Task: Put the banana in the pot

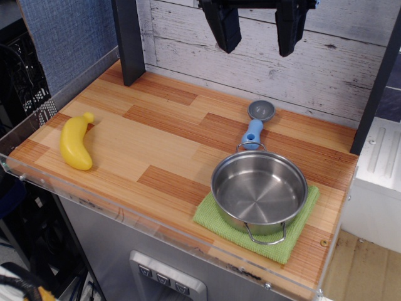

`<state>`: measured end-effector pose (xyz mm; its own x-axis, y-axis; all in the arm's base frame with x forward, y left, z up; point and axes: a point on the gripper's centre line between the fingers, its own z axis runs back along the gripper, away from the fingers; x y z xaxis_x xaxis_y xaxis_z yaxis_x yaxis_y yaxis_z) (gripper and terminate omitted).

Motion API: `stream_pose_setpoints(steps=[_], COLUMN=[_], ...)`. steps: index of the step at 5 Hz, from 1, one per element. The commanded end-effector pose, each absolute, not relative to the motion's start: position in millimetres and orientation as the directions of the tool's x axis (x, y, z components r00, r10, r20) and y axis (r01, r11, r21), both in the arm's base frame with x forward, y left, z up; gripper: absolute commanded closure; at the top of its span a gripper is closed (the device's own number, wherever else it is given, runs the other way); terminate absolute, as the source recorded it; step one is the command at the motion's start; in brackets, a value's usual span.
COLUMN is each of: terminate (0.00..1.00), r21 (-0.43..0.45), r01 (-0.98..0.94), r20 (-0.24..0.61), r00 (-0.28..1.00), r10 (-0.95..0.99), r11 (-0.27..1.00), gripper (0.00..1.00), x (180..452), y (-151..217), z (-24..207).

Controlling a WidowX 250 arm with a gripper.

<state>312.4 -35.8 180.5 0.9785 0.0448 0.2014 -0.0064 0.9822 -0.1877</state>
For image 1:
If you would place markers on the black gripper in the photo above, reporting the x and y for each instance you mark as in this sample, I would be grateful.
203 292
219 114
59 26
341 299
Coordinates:
223 20

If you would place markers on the yellow toy banana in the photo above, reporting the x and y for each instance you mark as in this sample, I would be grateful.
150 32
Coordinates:
72 146

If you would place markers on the stainless steel pot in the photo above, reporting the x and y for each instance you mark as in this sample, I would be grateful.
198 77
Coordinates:
258 192

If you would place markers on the green cloth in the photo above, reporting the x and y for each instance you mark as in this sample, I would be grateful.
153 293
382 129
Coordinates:
207 215

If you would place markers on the blue grey toy scoop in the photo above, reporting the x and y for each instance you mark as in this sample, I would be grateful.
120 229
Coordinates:
260 112

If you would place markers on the white ridged side counter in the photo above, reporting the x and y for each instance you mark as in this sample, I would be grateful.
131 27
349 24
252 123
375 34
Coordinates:
372 211

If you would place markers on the silver toy fridge cabinet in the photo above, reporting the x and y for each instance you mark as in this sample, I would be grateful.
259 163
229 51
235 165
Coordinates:
107 244

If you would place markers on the silver dispenser button panel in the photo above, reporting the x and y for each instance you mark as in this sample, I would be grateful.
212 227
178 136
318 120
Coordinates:
155 280

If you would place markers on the clear acrylic guard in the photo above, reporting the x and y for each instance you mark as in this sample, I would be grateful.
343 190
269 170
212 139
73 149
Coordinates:
154 146

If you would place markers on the yellow black object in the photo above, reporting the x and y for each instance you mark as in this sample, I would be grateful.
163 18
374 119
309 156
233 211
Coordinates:
30 291

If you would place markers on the dark grey left post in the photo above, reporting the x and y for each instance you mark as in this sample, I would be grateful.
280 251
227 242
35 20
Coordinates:
129 39

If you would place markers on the dark grey post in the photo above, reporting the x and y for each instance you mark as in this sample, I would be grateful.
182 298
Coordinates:
378 88
129 39

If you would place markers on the dark grey right post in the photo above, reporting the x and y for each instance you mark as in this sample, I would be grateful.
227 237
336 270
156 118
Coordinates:
378 88

